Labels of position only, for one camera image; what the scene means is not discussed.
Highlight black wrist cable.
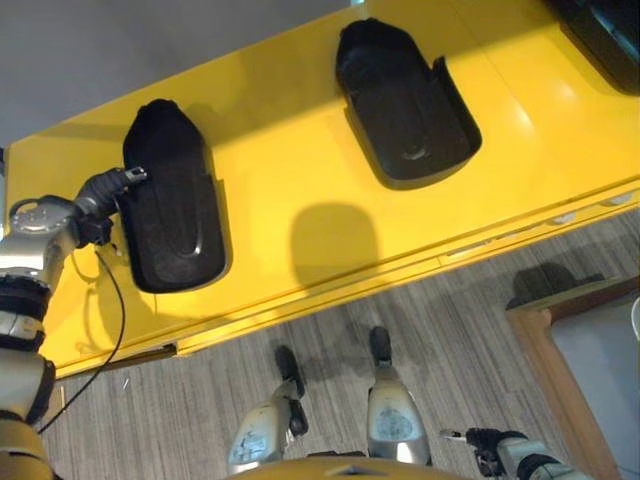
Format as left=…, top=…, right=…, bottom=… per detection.
left=37, top=247, right=127, bottom=435

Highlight yellow robot torso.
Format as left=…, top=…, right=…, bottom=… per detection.
left=0, top=422, right=481, bottom=480

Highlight silver robot leg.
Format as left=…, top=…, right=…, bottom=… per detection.
left=227, top=344, right=310, bottom=476
left=366, top=325, right=433, bottom=466

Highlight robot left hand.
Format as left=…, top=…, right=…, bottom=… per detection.
left=75, top=167, right=151, bottom=222

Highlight silver robot right leg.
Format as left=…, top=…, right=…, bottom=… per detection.
left=366, top=325, right=433, bottom=466

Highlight yellow metal shelf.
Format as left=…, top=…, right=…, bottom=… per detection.
left=2, top=0, right=640, bottom=379

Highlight silver robot left leg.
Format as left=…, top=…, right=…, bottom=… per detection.
left=227, top=344, right=310, bottom=476

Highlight black sole-shaped part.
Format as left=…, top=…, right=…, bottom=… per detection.
left=334, top=17, right=483, bottom=191
left=122, top=98, right=234, bottom=295
left=544, top=0, right=640, bottom=96

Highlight wooden framed box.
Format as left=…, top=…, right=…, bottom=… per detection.
left=504, top=275, right=640, bottom=480

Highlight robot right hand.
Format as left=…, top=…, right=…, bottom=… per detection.
left=439, top=427, right=527, bottom=474

